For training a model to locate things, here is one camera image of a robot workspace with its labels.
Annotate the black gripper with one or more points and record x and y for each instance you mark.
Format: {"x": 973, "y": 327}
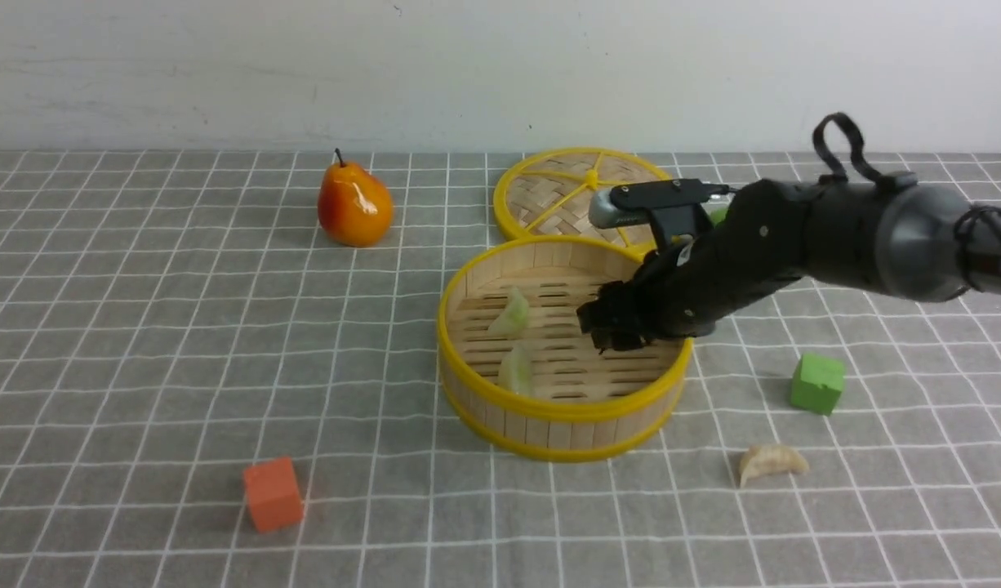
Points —
{"x": 683, "y": 291}

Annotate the pale green dumpling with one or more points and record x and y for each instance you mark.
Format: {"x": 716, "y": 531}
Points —
{"x": 514, "y": 318}
{"x": 515, "y": 372}

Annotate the beige dumpling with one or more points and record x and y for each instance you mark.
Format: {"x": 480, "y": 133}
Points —
{"x": 767, "y": 459}

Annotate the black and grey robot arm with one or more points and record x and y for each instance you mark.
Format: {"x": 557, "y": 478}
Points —
{"x": 900, "y": 238}

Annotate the bamboo steamer tray yellow rim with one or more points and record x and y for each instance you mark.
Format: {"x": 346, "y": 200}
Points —
{"x": 586, "y": 406}

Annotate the woven bamboo steamer lid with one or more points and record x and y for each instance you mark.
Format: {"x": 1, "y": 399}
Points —
{"x": 549, "y": 194}

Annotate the green toy watermelon ball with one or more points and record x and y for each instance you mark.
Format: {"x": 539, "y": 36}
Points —
{"x": 717, "y": 216}

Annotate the green foam cube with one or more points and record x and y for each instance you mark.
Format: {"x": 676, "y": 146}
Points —
{"x": 817, "y": 384}

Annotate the orange toy pear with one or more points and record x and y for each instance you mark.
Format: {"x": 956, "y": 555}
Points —
{"x": 355, "y": 208}

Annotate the orange foam cube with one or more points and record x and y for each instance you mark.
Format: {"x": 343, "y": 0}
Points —
{"x": 274, "y": 499}

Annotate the grey checked tablecloth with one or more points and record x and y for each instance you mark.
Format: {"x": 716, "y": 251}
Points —
{"x": 169, "y": 318}

